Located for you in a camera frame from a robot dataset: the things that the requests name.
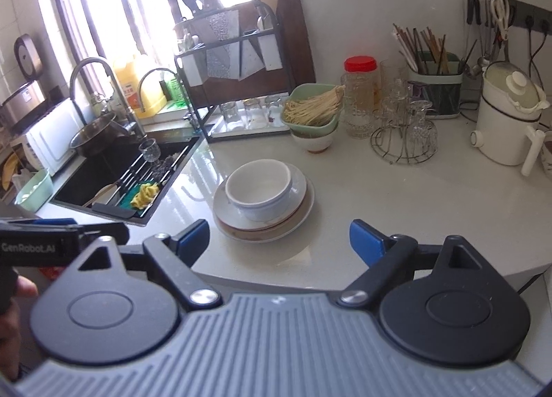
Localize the chopstick holder with utensils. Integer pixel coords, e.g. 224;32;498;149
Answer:
392;24;468;119

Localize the tall clear glass jar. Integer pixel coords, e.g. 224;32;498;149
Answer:
343;91;375;139

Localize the metal pan in sink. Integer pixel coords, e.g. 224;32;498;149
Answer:
69;112;136;158

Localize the chrome faucet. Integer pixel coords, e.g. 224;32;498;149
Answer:
68;56;148;139

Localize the red lid glass jar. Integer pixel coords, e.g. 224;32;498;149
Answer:
342;55;379;109

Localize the stemmed glass in sink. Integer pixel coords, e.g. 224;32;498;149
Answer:
138;138;161;163

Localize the white electric pot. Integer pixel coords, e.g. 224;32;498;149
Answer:
470;61;550;176

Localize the black sink drain rack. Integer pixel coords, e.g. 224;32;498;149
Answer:
49;132;204;228

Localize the wire glass holder rack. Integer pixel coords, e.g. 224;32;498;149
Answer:
369;98;438;165

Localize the green noodle basket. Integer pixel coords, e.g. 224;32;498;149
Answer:
281;83;345;136

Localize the white bowl brown rim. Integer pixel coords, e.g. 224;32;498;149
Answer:
291;132;334;154

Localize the clear glass middle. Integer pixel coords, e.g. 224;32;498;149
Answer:
243;98;267;129

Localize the green plastic basin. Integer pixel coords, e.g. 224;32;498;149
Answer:
15;169;53;213

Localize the clear glass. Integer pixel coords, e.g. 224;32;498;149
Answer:
243;98;267;129
220;101;241;125
264;94;286;127

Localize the large floral plate orange rim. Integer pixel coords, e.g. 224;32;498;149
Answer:
213;158;315;243

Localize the dry noodles bundle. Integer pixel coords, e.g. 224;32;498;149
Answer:
283;86;345;127

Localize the yellow cloth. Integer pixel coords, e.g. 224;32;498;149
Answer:
129;182;159;210

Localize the white plastic tray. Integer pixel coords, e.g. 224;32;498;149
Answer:
208;112;290;142

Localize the steel wool scrubber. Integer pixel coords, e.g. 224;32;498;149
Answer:
151;156;174;183

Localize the left hand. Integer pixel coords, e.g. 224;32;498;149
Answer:
0;275;38;381

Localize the clear glass right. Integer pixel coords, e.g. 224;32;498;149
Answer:
264;94;286;127

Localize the black metal shelf rack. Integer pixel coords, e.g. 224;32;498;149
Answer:
174;0;315;144

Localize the clear glass left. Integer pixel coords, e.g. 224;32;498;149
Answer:
220;101;241;125

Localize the yellow bottle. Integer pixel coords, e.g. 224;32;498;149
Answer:
115;55;167;118

